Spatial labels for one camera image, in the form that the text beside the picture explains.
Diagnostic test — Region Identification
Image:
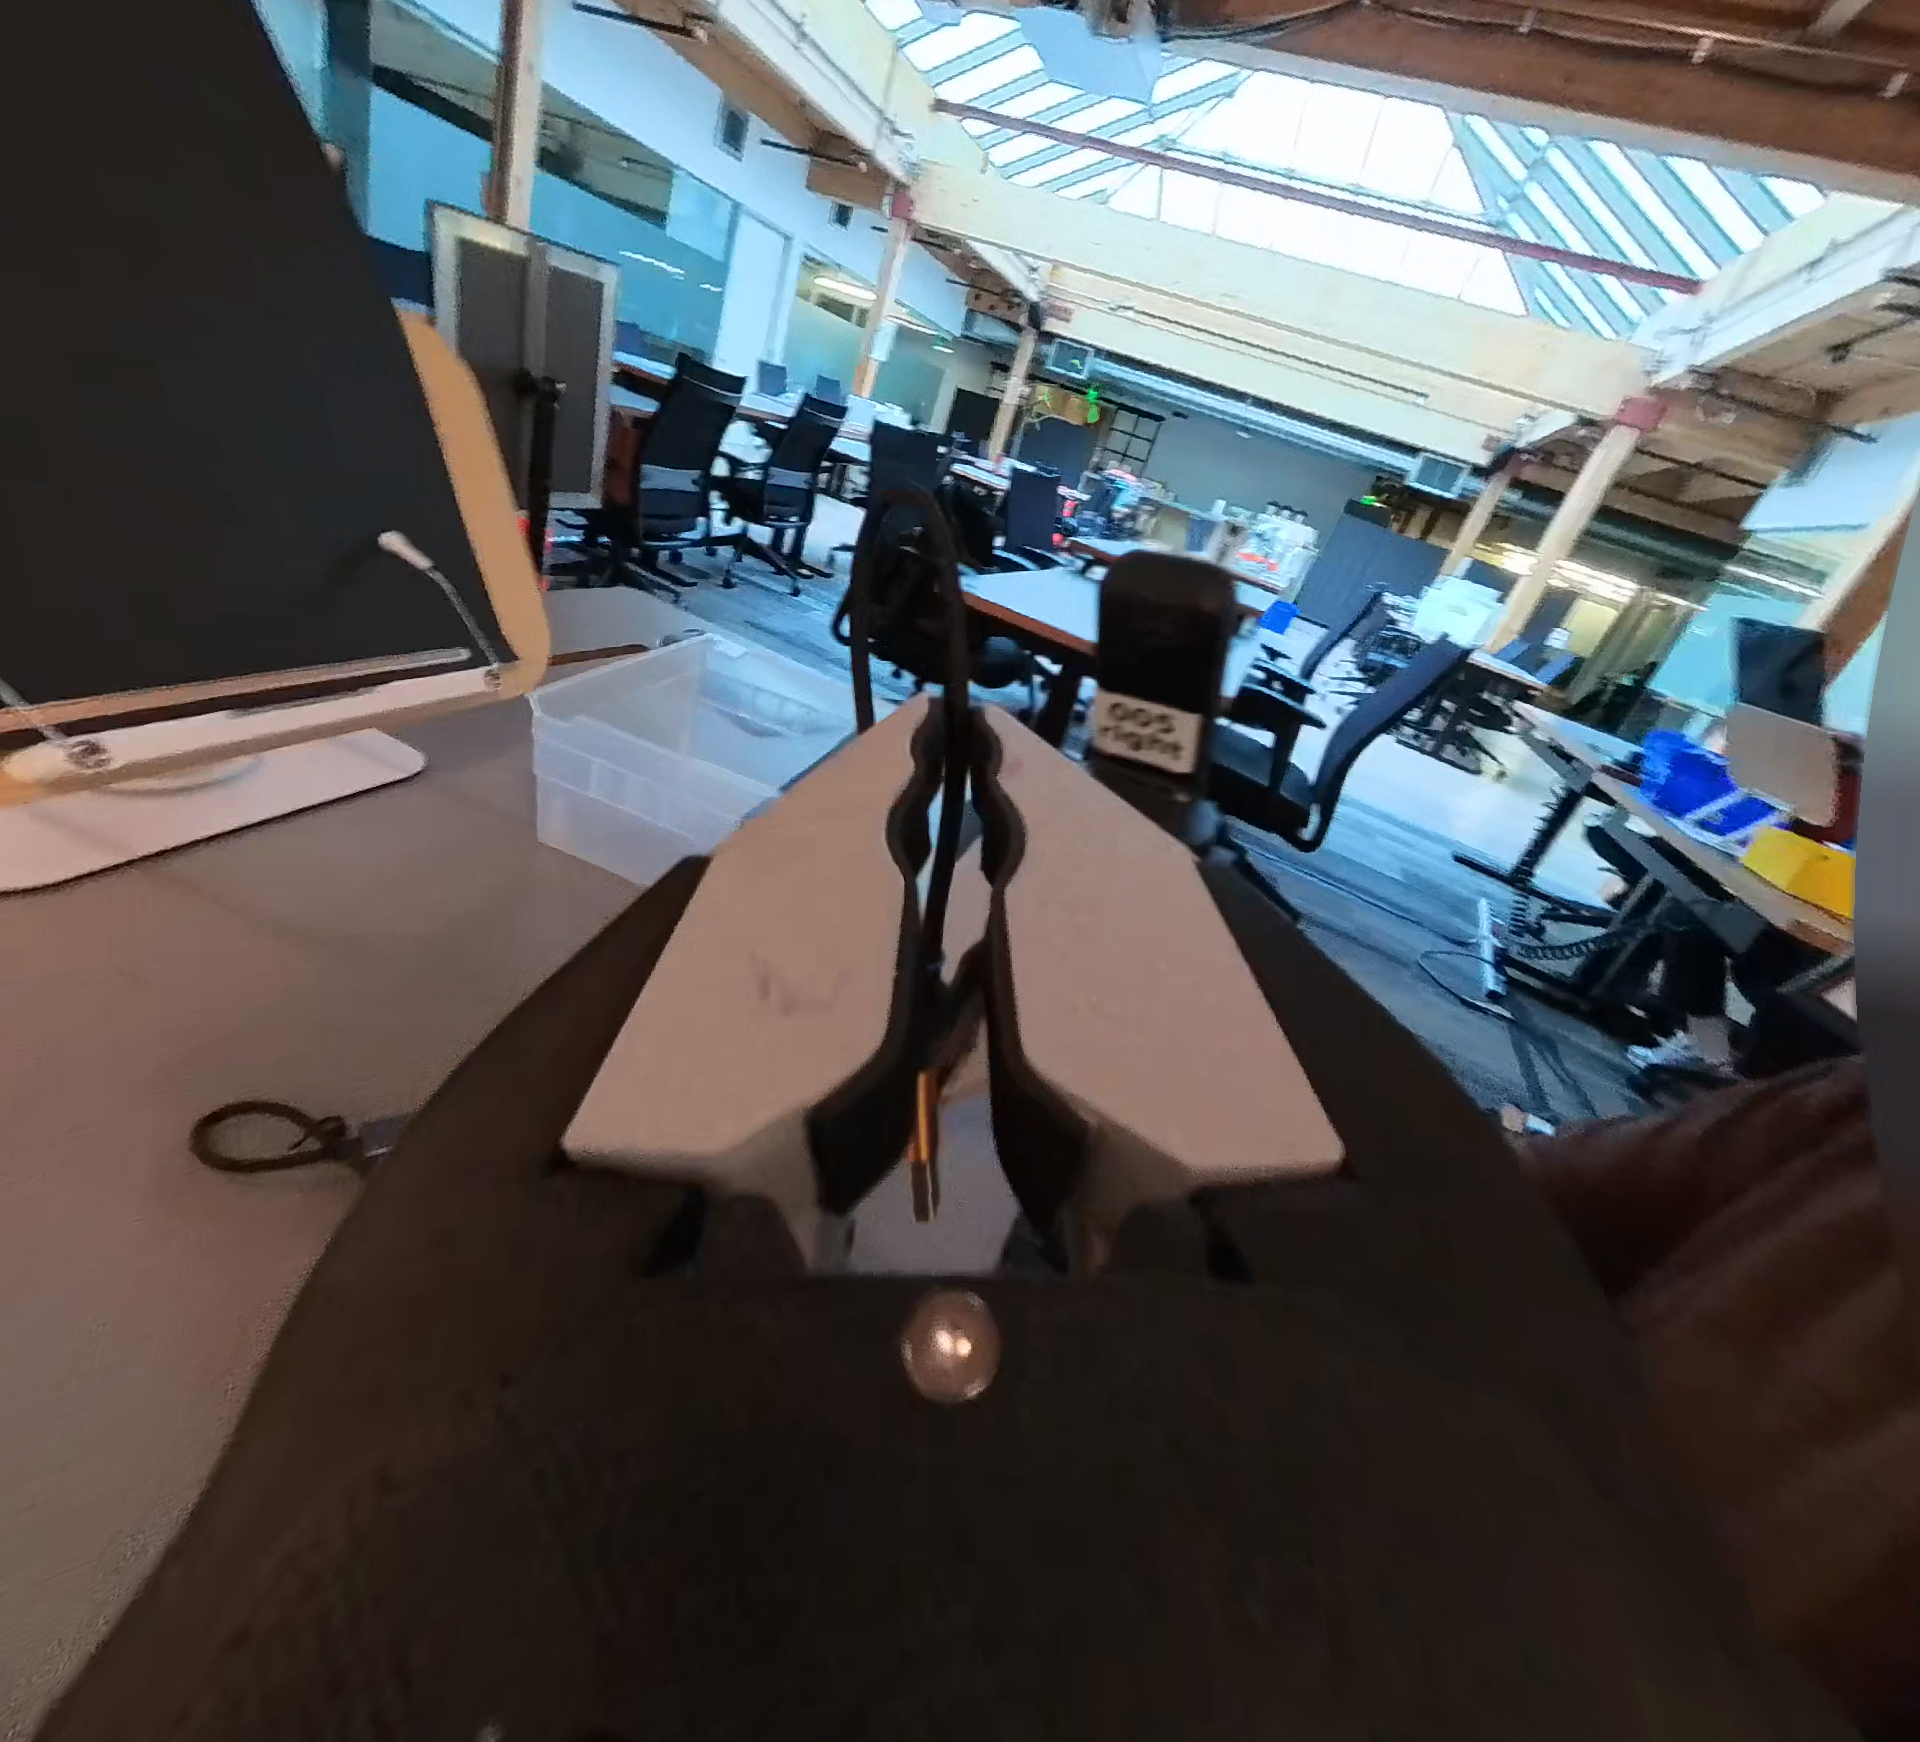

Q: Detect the black usb-c cable orange plug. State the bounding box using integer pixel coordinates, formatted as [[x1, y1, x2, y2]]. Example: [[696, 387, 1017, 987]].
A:
[[834, 483, 983, 1222]]

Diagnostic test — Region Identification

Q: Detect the grey framed monitor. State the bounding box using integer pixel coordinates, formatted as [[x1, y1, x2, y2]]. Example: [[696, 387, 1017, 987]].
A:
[[427, 201, 622, 507]]

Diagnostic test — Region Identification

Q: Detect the blue storage bin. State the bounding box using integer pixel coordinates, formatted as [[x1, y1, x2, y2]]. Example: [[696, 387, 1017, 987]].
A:
[[1636, 727, 1788, 842]]

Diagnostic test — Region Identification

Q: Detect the white board stand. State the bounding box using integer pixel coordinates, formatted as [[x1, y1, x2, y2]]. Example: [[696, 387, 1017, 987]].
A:
[[0, 531, 521, 892]]

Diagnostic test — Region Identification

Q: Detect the white office desk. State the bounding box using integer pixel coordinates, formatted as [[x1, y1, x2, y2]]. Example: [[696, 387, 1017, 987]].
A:
[[959, 562, 1306, 747]]

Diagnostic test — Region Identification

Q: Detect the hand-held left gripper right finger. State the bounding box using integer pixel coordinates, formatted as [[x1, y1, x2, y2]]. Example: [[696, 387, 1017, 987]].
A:
[[968, 704, 1347, 1189]]

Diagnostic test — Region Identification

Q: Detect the person's brown clothing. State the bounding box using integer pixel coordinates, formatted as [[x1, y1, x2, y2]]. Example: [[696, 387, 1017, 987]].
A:
[[1516, 1061, 1920, 1742]]

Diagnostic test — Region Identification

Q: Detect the wooden framed black board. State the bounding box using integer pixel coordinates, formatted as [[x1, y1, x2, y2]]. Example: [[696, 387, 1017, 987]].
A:
[[0, 0, 554, 785]]

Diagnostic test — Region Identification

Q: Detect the small yellow bin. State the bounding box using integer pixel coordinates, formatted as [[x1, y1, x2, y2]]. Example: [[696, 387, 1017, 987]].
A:
[[1739, 825, 1858, 907]]

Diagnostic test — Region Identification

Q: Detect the black cable loop on table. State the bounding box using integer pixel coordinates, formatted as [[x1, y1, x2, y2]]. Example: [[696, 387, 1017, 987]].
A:
[[192, 1099, 414, 1177]]

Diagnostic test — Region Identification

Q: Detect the black office chair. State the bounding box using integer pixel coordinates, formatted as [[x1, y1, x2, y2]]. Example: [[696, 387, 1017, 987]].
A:
[[1200, 639, 1479, 925], [716, 391, 849, 597], [608, 352, 747, 605]]

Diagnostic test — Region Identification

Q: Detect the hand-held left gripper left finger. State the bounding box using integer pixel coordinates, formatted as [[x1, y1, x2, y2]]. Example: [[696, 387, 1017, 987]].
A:
[[562, 696, 962, 1226]]

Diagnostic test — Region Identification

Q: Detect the clear plastic bin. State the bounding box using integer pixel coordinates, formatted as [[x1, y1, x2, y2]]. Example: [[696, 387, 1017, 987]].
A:
[[528, 632, 866, 892]]

